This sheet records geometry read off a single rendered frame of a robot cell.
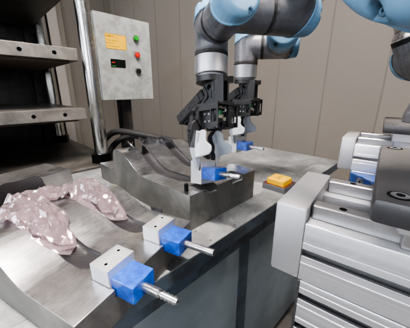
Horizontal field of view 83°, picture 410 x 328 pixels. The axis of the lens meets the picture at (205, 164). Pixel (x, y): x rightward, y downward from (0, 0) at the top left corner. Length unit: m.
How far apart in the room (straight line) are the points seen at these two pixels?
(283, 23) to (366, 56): 1.76
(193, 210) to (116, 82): 0.96
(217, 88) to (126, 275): 0.39
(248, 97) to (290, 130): 1.59
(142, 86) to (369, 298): 1.34
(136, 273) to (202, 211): 0.26
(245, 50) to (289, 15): 0.29
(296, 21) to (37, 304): 0.61
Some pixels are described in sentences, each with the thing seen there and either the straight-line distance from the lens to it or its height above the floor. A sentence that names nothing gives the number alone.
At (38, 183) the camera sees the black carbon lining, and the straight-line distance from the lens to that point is 0.71.
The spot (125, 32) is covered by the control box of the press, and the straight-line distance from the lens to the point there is 1.43.
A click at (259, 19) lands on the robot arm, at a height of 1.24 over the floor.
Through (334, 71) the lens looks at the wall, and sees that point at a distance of 2.28.
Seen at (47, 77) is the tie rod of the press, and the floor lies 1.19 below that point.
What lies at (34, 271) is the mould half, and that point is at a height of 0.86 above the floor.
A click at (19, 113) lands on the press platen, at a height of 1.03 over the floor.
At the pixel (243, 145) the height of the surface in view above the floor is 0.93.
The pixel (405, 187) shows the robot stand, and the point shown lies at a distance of 0.25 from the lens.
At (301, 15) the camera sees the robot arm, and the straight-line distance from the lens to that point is 0.55.
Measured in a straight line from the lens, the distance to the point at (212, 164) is 0.57.
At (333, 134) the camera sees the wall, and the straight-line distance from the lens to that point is 2.29.
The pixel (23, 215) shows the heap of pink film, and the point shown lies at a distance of 0.51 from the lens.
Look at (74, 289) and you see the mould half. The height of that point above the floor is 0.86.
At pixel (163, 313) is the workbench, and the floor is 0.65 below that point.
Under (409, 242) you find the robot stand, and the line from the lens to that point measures 0.28.
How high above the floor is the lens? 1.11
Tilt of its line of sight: 17 degrees down
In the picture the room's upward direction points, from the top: straight up
